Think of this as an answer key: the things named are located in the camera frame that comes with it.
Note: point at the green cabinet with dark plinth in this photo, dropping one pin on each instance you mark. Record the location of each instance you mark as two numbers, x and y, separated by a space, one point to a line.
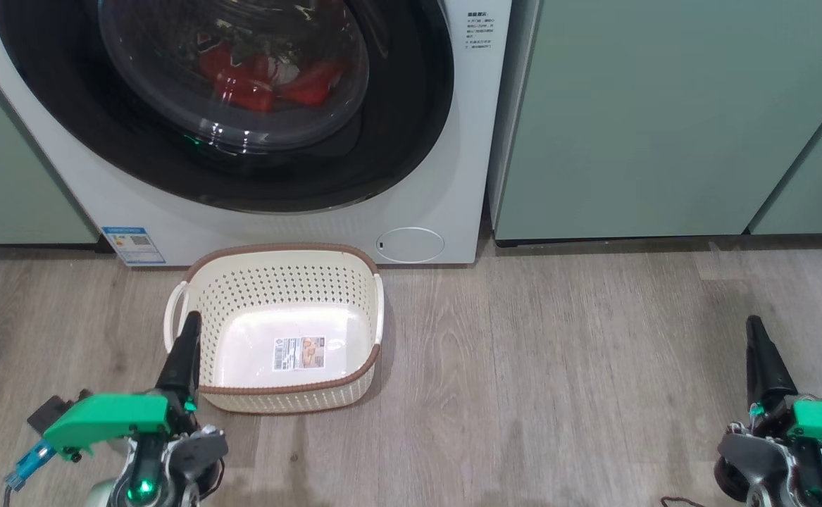
2 169

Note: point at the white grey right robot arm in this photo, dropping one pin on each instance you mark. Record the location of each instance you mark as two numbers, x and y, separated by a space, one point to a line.
763 498

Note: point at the blue energy label sticker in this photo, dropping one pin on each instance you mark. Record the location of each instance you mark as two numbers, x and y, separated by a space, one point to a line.
133 244

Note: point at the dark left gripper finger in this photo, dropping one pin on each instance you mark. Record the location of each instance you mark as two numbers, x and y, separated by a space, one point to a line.
182 359

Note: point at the red and white jersey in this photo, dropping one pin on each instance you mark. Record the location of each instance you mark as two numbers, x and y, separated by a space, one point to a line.
248 88

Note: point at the black printed text sticker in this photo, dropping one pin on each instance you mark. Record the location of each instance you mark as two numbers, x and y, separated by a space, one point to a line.
479 32

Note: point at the round white filter cover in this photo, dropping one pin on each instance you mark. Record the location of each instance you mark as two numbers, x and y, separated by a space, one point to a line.
410 245

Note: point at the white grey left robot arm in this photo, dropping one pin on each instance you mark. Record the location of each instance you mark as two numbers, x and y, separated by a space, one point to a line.
141 494

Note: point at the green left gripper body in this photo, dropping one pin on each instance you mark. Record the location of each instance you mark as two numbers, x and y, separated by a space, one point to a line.
111 419

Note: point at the white front-load washing machine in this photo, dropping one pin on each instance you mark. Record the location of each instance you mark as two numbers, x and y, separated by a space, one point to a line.
326 225

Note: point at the green cabinet with white side panel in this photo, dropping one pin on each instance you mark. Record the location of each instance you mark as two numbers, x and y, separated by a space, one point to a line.
650 120

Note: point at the white product label sticker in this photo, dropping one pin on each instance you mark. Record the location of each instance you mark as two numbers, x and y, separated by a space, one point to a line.
299 353

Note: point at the cream perforated laundry basket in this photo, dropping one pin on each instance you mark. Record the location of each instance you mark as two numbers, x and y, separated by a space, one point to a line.
284 296

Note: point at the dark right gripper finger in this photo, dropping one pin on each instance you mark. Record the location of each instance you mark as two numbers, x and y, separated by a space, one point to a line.
766 366

